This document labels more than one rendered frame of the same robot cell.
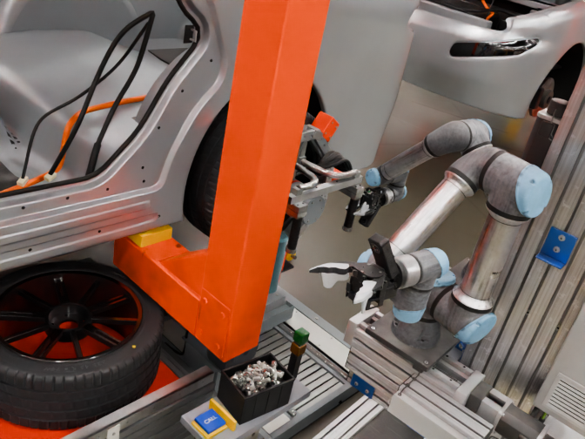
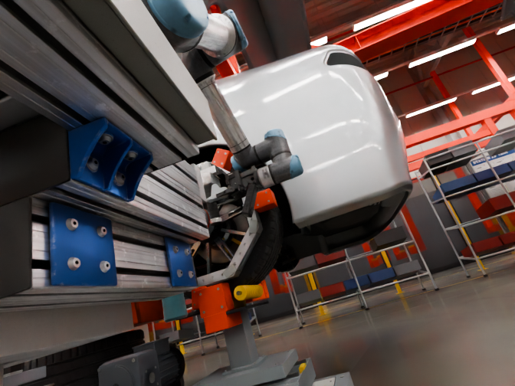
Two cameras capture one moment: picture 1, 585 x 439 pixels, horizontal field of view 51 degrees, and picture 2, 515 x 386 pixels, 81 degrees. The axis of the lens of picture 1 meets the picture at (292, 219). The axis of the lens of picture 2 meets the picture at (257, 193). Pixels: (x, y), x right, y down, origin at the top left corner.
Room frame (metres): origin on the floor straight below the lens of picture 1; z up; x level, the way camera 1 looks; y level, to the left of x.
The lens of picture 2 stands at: (1.96, -1.22, 0.44)
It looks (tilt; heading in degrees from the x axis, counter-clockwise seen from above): 20 degrees up; 63
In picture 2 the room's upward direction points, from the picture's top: 16 degrees counter-clockwise
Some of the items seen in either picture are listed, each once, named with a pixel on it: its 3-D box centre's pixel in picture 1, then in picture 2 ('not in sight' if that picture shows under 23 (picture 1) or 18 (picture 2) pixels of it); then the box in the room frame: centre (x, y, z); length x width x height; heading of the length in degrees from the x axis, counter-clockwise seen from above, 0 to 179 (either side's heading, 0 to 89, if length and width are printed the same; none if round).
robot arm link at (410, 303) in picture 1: (406, 294); not in sight; (1.31, -0.32, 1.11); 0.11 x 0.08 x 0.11; 41
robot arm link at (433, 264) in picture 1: (423, 266); not in sight; (1.30, -0.33, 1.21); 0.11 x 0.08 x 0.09; 131
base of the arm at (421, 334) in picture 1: (419, 320); not in sight; (1.57, -0.45, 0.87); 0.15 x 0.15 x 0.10
